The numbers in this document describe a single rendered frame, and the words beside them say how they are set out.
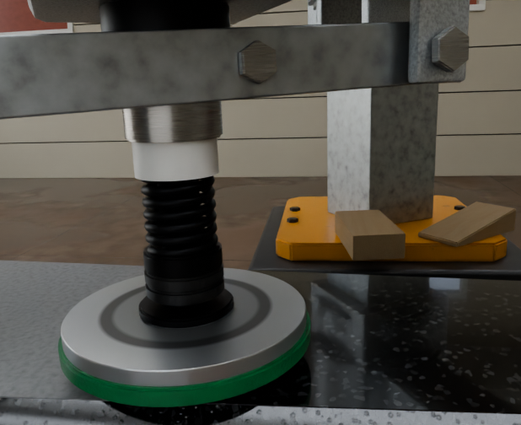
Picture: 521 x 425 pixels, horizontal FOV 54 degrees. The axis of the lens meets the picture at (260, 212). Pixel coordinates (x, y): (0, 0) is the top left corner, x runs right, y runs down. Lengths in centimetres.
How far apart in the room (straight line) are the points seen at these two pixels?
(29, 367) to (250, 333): 21
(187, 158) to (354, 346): 23
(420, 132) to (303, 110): 528
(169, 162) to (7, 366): 25
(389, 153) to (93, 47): 93
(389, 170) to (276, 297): 77
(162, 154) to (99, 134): 689
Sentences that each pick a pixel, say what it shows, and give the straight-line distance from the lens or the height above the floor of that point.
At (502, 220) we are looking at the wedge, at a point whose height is 81.
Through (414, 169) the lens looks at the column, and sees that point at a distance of 126.
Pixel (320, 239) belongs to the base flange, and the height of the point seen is 78.
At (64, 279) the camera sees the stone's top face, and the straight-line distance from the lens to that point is 73.
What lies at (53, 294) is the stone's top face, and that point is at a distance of 68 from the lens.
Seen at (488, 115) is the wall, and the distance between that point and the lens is 667.
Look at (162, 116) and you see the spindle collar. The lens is 39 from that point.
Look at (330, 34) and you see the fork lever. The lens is 42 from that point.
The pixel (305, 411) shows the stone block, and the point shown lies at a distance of 42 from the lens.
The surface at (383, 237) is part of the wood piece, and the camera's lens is 99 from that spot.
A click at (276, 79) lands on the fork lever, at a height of 111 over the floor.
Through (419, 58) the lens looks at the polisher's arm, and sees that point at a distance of 43.
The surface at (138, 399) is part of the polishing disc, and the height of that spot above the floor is 89.
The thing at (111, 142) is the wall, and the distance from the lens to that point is 723.
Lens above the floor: 110
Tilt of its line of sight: 13 degrees down
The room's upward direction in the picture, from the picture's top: 2 degrees counter-clockwise
